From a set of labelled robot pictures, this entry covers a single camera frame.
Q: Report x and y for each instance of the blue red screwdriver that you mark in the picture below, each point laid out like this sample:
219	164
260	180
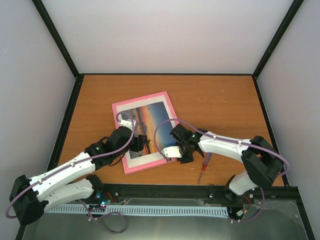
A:
204	166

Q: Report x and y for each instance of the black cage frame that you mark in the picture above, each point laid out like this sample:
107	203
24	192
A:
79	77

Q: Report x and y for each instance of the pink photo frame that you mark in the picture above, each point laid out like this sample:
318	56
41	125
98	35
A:
148	112

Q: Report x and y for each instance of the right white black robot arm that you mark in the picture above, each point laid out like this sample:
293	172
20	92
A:
262	164

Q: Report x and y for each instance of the light blue cable duct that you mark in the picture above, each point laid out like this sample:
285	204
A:
143	210

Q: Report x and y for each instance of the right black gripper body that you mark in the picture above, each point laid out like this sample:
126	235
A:
189	159

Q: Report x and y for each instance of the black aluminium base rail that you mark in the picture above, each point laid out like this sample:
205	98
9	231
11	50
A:
212	194

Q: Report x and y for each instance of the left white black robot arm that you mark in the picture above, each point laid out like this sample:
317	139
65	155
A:
31	197

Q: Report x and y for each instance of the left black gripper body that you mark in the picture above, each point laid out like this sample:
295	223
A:
138	146

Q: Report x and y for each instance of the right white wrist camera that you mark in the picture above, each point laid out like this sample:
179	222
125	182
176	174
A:
171	152

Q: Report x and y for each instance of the grey metal front plate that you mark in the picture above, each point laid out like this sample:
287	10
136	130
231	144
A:
265	220

